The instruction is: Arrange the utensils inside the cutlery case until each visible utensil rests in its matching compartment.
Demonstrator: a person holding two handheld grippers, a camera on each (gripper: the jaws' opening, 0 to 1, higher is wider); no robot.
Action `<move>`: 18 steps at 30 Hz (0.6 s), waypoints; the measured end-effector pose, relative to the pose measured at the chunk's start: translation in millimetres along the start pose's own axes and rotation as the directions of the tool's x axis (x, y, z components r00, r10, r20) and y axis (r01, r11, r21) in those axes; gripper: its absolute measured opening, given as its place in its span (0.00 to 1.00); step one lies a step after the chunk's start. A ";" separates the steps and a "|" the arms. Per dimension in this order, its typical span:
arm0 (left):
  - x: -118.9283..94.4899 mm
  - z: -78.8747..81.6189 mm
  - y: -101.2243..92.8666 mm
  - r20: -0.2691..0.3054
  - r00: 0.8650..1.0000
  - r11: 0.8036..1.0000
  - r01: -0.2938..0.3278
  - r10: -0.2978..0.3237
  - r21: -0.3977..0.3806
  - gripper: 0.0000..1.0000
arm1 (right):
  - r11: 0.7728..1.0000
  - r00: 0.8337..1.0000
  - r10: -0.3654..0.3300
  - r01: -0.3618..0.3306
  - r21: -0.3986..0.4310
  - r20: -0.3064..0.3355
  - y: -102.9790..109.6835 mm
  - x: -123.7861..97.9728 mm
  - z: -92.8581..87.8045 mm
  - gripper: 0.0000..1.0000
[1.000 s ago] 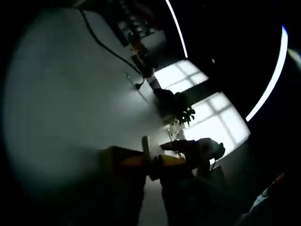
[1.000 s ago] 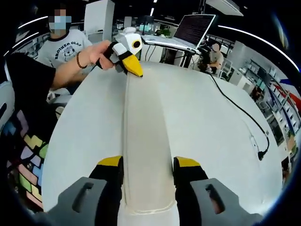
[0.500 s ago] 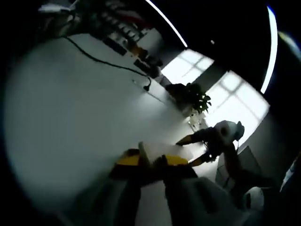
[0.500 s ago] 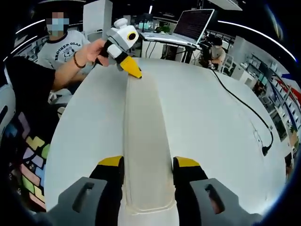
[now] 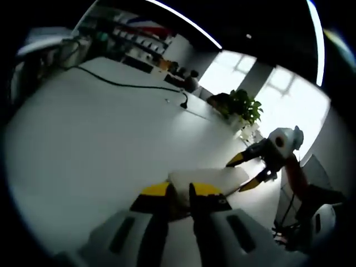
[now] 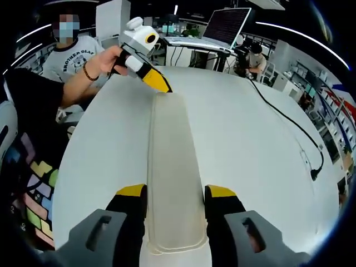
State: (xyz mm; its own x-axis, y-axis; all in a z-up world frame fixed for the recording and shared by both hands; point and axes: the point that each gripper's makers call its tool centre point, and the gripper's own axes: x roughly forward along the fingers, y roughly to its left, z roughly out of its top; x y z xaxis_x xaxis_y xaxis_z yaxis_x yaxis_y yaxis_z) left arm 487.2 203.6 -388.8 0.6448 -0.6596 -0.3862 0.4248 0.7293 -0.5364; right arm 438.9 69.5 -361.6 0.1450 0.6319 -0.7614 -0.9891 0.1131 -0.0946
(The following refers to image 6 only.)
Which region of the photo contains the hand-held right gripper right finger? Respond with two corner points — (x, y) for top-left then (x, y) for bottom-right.
(204, 185), (284, 267)

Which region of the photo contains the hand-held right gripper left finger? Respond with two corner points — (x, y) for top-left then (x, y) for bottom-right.
(68, 183), (148, 267)

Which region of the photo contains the beige cutlery case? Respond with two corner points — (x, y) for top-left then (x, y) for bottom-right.
(146, 93), (210, 255)

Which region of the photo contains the beige rectangular tray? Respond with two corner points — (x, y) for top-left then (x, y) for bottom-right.
(147, 93), (209, 250)

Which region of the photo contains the person's left hand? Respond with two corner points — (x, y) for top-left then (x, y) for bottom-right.
(93, 46), (130, 78)

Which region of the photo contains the white laptop stand table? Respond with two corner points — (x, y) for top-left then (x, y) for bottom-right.
(164, 38), (237, 73)

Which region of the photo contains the open laptop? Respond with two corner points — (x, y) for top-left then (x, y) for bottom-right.
(164, 7), (253, 55)

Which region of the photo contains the ceiling light strip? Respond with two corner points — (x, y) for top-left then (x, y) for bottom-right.
(255, 21), (350, 69)

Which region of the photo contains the white device with dark slot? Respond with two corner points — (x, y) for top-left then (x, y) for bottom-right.
(0, 101), (19, 173)

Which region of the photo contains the shelf unit with white boxes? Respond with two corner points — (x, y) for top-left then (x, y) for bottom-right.
(319, 83), (356, 167)

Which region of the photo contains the brown beaded bracelet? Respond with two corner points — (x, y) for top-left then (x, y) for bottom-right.
(82, 61), (100, 82)

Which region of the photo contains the black power cable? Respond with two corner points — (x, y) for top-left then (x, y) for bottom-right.
(247, 77), (325, 182)

